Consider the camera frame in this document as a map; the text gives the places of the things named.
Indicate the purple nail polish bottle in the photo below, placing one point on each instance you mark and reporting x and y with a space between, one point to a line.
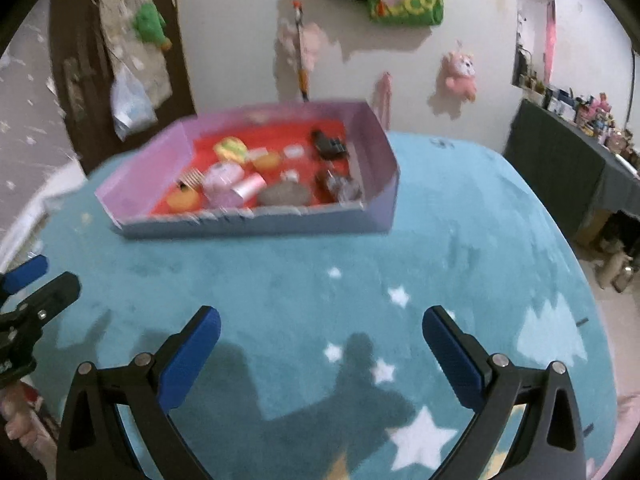
250 185

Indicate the table with dark cloth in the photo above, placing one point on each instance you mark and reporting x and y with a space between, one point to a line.
555 170

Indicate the dark brown door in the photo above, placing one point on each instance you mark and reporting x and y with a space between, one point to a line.
75 20

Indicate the purple cardboard box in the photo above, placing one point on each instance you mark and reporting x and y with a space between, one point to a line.
250 225

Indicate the person's left hand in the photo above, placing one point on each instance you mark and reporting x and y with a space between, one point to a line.
20 425

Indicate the row of small bottles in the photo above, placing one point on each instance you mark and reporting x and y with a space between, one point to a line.
585 110

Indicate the gold ribbed tube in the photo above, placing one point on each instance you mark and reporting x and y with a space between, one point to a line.
192 177

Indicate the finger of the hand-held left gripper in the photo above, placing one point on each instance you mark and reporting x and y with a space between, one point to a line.
25 272
55 295

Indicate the grey star print sheet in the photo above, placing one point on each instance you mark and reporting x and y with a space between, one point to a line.
30 110

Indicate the brown rounded case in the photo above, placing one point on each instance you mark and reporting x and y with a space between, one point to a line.
285 194

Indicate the teal star moon blanket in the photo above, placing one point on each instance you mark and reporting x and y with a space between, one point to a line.
300 280

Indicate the green plush toy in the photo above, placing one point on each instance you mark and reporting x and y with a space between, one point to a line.
149 25

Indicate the beige hanging organizer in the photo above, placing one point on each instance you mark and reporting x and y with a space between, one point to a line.
120 30

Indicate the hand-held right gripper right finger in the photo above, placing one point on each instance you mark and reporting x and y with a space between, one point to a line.
450 360

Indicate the pale pink plush toy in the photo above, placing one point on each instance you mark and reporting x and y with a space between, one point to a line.
315 42

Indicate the mop with orange grip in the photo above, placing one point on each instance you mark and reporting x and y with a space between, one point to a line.
301 55

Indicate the white crumpled sheet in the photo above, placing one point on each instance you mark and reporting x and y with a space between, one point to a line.
30 220

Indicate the yellow green toy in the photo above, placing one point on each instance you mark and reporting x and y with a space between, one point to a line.
231 150

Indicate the amber round disc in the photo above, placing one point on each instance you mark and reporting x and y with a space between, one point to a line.
182 200
266 161

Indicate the pale pink round case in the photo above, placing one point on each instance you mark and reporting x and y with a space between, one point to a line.
222 177

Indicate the pink plush toy with face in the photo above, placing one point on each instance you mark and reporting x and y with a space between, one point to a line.
460 75

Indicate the red paper liner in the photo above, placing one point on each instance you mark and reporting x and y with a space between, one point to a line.
300 167

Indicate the clear plastic bag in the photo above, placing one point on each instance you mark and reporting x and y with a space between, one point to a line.
132 107

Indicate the pink cloth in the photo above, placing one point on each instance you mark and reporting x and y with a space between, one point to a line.
620 435

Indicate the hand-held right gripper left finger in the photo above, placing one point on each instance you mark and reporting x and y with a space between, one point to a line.
192 355

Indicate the black perfume bottle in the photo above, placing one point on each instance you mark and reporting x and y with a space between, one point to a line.
329 145

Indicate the dark patterned round jar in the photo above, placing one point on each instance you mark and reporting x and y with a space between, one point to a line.
340 185

